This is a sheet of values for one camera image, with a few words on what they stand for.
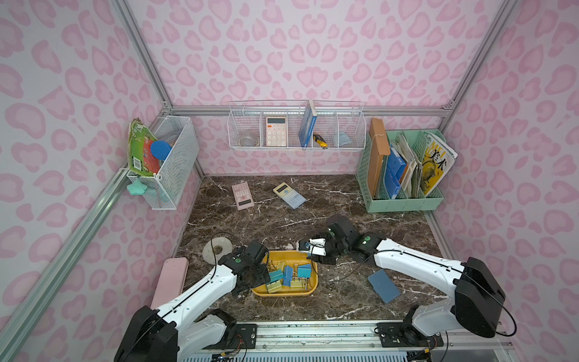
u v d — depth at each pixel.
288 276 0.83
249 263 0.64
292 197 1.10
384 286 0.82
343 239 0.61
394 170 0.98
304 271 0.85
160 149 0.75
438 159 0.98
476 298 0.41
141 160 0.69
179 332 0.43
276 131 0.94
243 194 1.10
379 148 0.82
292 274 0.85
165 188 0.72
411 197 1.07
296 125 0.98
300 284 0.82
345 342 0.72
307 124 0.88
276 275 0.82
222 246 0.94
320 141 0.93
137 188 0.63
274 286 0.80
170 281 0.85
